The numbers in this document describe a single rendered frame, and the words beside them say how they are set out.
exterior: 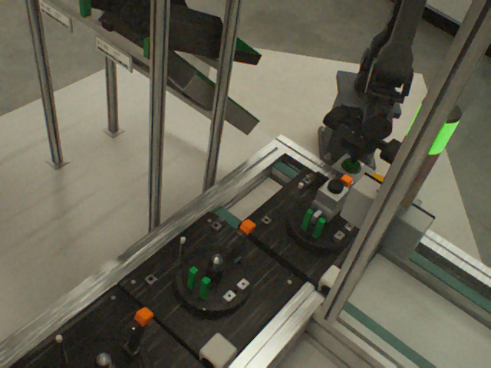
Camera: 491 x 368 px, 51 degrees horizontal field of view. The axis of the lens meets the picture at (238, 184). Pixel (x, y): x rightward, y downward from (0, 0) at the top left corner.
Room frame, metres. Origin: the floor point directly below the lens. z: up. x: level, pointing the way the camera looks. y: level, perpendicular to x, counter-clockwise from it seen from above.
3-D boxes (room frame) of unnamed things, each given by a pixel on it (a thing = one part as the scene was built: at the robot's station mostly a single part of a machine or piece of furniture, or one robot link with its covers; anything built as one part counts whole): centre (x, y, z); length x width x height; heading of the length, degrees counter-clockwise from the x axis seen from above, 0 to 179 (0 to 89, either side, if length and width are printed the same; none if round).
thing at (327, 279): (0.57, -0.21, 0.97); 0.05 x 0.05 x 0.04; 58
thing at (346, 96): (1.08, -0.27, 0.96); 0.15 x 0.15 x 0.20; 5
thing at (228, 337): (0.52, 0.01, 1.01); 0.24 x 0.24 x 0.13; 58
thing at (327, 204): (0.69, -0.17, 1.06); 0.08 x 0.04 x 0.07; 148
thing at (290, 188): (0.70, -0.18, 0.96); 0.24 x 0.24 x 0.02; 58
